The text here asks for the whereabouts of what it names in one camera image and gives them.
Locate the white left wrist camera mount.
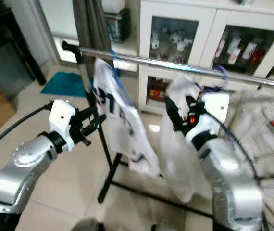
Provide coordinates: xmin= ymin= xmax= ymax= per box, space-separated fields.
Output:
xmin=48 ymin=100 xmax=77 ymax=151

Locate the grey robot right foot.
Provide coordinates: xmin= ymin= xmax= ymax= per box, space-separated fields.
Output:
xmin=151 ymin=220 xmax=176 ymax=231

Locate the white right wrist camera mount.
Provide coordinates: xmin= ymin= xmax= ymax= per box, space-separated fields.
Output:
xmin=185 ymin=92 xmax=230 ymax=150

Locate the chrome clothes rack black frame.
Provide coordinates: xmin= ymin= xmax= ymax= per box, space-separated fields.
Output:
xmin=62 ymin=41 xmax=274 ymax=224

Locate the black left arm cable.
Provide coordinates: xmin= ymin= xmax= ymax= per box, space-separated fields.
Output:
xmin=0 ymin=101 xmax=54 ymax=155

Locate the blue wire hanger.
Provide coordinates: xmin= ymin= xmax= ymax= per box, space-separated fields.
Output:
xmin=110 ymin=47 xmax=131 ymax=105

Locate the black hanging bag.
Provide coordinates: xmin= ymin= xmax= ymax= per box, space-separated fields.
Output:
xmin=105 ymin=7 xmax=130 ymax=43

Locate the purple plastic hanger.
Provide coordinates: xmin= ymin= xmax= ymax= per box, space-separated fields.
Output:
xmin=194 ymin=65 xmax=237 ymax=151

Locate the red patterned box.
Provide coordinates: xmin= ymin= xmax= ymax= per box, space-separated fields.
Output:
xmin=149 ymin=84 xmax=169 ymax=103

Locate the grey curtain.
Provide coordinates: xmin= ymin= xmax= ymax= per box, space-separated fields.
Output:
xmin=72 ymin=0 xmax=111 ymax=68

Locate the white T-shirt black lettering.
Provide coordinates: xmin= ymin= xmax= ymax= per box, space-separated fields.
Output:
xmin=93 ymin=59 xmax=162 ymax=178

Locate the grey robot left foot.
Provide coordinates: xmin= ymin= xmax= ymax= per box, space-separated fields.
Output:
xmin=75 ymin=218 xmax=106 ymax=231

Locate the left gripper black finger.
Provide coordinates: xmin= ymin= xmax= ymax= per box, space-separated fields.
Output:
xmin=87 ymin=115 xmax=107 ymax=134
xmin=78 ymin=107 xmax=100 ymax=121

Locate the grey robot foot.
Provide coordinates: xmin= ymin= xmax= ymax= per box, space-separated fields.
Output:
xmin=75 ymin=218 xmax=106 ymax=231
xmin=151 ymin=220 xmax=176 ymax=231

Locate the teal floor mat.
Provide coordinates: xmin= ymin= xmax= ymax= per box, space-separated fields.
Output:
xmin=40 ymin=72 xmax=85 ymax=98

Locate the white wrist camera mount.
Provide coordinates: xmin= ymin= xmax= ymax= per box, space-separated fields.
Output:
xmin=185 ymin=92 xmax=230 ymax=150
xmin=48 ymin=100 xmax=77 ymax=151

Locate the white glass-door cabinet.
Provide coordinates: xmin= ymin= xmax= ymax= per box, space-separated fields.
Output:
xmin=137 ymin=0 xmax=274 ymax=116

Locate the white T-shirt small red print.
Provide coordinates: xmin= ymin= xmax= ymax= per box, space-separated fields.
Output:
xmin=159 ymin=75 xmax=214 ymax=203

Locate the red can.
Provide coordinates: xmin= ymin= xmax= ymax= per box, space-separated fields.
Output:
xmin=250 ymin=48 xmax=267 ymax=68

